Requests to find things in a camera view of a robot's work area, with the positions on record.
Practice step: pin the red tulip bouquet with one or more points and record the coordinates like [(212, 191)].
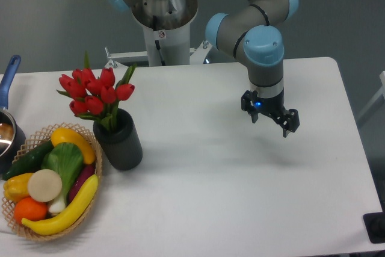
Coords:
[(97, 98)]

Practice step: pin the yellow squash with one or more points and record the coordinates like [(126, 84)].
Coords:
[(67, 135)]

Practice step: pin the woven wicker basket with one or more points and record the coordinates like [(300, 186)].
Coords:
[(36, 139)]

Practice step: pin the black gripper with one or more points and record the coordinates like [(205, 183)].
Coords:
[(273, 108)]

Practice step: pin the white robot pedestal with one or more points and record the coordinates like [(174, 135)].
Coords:
[(166, 29)]

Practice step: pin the purple eggplant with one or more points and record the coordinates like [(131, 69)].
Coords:
[(85, 173)]

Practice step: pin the blue handled saucepan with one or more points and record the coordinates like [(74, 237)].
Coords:
[(12, 136)]

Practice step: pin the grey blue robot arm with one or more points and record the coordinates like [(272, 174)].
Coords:
[(250, 37)]

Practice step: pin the orange fruit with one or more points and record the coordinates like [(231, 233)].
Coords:
[(30, 209)]

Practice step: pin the white frame at right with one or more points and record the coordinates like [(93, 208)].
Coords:
[(375, 102)]

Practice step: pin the dark grey ribbed vase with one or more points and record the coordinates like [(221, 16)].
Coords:
[(122, 148)]

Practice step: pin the green cucumber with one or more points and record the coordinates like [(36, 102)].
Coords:
[(29, 162)]

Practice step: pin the round beige disc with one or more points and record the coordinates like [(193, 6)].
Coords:
[(44, 185)]

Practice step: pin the yellow banana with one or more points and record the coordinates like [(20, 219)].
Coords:
[(70, 214)]

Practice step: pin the black device at table edge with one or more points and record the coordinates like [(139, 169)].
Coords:
[(374, 224)]

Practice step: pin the green bok choy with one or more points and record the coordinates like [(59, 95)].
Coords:
[(65, 159)]

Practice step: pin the yellow bell pepper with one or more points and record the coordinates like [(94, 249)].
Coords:
[(16, 188)]

